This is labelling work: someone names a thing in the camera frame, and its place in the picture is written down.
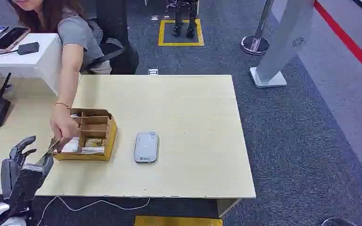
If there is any person's left hand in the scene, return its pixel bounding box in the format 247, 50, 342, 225
49, 104, 81, 153

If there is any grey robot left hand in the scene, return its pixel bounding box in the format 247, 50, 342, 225
0, 136, 56, 217

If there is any white desk riser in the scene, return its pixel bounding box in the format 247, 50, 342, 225
0, 32, 63, 96

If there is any yellow floor tape square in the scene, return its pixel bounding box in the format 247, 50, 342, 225
158, 18, 205, 47

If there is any thin gold bracelet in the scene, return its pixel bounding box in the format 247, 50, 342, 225
53, 101, 72, 110

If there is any grey kiosk pillar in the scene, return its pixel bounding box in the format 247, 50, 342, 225
249, 0, 316, 89

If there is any round grey floor base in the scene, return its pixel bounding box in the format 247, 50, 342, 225
321, 217, 356, 226

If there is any black power adapter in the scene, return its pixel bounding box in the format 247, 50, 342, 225
17, 41, 40, 56

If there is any white cable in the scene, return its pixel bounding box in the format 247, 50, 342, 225
37, 195, 151, 226

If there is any person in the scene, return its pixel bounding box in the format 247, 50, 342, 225
8, 0, 113, 153

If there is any yellow floor mat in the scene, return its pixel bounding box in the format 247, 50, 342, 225
134, 216, 224, 226

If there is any black office chair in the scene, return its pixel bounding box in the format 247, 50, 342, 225
80, 0, 140, 75

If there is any chrome stanchion post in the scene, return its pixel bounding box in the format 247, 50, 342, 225
241, 0, 275, 56

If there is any black adapter cable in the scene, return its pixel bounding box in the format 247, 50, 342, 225
0, 49, 19, 59

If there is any smartphone with pink case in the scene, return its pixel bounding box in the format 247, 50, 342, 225
0, 27, 31, 53

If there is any wooden card box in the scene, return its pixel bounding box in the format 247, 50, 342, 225
53, 108, 118, 162

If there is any white card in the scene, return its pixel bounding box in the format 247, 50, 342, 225
62, 137, 81, 153
81, 147, 105, 155

